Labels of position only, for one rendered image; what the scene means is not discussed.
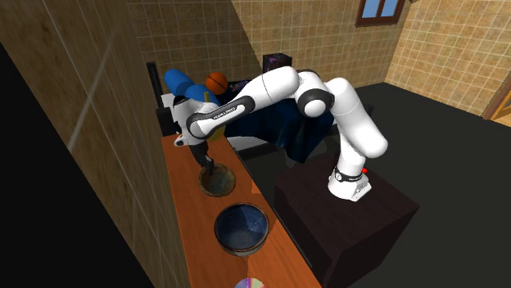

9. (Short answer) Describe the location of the brown bowl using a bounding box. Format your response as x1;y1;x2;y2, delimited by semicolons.
198;162;237;198

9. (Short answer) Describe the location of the orange wooden table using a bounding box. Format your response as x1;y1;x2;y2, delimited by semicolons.
161;133;323;288

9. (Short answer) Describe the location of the orange basketball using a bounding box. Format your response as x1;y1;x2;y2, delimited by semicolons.
205;71;230;97

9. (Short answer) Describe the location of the bed with dark blue blanket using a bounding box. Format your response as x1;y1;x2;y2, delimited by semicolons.
145;61;374;165

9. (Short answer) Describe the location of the dark blue bowl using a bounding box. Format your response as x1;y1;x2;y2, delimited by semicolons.
214;202;271;258

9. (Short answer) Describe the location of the dark purple box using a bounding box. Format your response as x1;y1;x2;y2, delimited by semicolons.
262;52;294;75

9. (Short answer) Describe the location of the shiny compact disc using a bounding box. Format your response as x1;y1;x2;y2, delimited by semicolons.
233;277;265;288

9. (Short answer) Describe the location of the dark robot stand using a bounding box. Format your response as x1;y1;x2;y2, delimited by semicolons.
273;152;421;288

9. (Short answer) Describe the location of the brown framed window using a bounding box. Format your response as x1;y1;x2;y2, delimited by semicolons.
355;0;406;29

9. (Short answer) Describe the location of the wooden door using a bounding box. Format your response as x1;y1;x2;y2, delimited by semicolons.
482;78;511;129

